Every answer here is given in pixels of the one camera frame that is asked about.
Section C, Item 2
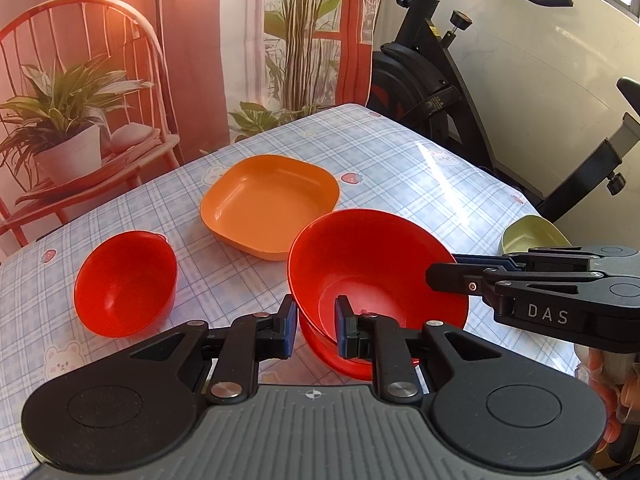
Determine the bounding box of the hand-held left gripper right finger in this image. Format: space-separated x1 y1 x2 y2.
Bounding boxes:
334 295 503 406

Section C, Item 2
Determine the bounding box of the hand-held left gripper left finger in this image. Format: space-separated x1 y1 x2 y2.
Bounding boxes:
129 294 299 406

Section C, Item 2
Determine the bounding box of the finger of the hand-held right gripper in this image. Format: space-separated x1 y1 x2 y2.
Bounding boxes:
452 253 527 269
426 262 522 307

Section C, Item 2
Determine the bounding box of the large red bowl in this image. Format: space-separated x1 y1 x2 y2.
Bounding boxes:
287 208 470 357
299 319 422 381

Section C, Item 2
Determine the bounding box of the light green bowl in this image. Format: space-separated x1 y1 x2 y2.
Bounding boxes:
498 215 572 257

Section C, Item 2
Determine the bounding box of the orange square plate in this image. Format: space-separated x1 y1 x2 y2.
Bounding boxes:
200 155 341 262

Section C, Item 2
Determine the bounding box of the small red bowl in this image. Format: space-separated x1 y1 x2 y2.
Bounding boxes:
74 230 179 337

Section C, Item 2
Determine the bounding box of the orange patterned cloth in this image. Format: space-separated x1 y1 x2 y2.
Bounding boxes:
574 345 640 463

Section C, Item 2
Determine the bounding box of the blue checked tablecloth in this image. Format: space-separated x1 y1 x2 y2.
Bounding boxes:
0 103 583 461

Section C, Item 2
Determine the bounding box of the black exercise bike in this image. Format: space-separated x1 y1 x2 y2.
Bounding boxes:
370 0 640 226

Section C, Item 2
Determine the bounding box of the printed wall backdrop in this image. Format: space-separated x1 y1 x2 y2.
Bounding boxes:
0 0 382 261

